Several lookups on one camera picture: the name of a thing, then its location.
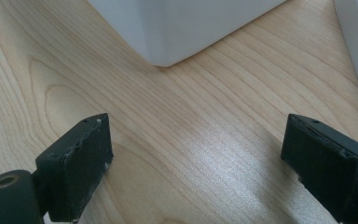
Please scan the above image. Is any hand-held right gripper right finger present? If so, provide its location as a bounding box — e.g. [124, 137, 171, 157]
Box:
[280, 113, 358, 224]

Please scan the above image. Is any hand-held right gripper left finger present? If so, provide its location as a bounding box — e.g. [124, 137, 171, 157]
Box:
[35, 112, 115, 223]

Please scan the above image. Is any white plastic storage box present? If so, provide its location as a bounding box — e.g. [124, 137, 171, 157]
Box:
[87, 0, 288, 68]

